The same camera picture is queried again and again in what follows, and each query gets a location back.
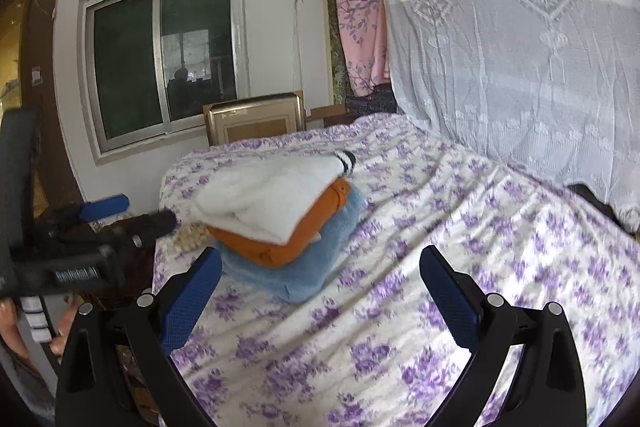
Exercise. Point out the white sweater navy trim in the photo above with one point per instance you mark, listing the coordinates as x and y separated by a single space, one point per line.
260 202

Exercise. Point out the brown wooden wardrobe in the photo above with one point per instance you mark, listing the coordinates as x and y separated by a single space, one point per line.
42 32

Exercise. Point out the white lace cover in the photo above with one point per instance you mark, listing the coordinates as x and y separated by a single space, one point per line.
500 57

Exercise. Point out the sliding glass window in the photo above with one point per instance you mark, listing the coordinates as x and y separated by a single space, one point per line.
130 67

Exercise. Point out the pink floral cloth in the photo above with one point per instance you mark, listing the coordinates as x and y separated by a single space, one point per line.
360 32

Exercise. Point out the white board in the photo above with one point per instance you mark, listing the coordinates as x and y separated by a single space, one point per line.
312 52

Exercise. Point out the beige beaded cushion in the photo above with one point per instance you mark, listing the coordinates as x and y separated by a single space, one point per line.
190 239

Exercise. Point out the gold picture frame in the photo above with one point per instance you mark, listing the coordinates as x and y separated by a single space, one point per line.
250 124

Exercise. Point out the person's left hand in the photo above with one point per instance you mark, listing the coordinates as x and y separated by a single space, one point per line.
65 329

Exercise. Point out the orange folded garment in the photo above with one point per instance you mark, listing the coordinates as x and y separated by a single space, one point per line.
280 252

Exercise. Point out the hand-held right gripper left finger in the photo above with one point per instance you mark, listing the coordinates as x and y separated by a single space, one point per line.
192 302

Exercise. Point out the purple floral bed sheet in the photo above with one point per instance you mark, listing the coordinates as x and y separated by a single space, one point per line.
450 217

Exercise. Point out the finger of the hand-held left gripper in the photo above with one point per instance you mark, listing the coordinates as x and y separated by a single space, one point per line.
150 224
105 207

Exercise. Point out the light blue folded garment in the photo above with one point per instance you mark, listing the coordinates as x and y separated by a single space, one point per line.
310 277

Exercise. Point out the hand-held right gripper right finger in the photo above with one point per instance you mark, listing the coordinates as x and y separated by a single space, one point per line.
450 302

